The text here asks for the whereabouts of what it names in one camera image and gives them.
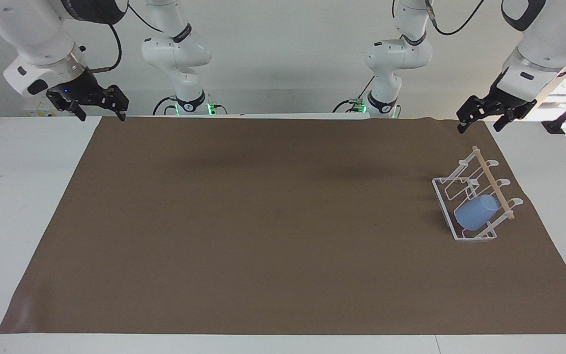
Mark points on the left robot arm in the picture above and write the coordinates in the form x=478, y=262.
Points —
x=533, y=54

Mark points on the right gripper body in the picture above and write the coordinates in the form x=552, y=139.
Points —
x=80, y=87

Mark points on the light blue plastic cup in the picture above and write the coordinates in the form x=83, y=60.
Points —
x=474, y=212

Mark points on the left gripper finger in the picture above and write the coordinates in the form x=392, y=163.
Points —
x=472, y=110
x=516, y=114

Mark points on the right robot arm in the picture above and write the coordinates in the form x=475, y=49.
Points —
x=42, y=44

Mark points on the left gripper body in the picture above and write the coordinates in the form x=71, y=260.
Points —
x=505, y=98

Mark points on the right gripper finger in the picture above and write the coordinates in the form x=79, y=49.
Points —
x=116, y=101
x=69, y=105

